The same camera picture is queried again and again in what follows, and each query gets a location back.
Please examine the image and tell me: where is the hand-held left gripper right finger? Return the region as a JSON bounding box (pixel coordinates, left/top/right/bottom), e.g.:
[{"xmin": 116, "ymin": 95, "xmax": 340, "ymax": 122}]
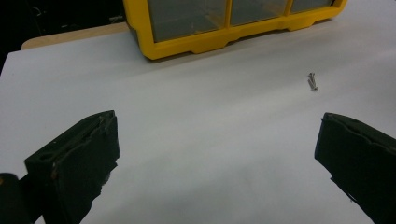
[{"xmin": 314, "ymin": 112, "xmax": 396, "ymax": 224}]

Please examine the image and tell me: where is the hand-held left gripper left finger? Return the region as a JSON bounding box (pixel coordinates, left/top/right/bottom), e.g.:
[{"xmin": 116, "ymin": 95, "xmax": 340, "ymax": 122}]
[{"xmin": 24, "ymin": 109, "xmax": 121, "ymax": 224}]

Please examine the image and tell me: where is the yellow organizer cabinet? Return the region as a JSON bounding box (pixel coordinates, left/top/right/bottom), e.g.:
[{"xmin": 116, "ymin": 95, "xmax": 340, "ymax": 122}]
[{"xmin": 122, "ymin": 0, "xmax": 348, "ymax": 61}]

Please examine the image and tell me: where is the grid of clear drawers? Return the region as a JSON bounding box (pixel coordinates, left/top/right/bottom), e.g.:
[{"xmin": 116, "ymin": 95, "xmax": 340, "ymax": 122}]
[{"xmin": 147, "ymin": 0, "xmax": 336, "ymax": 44}]

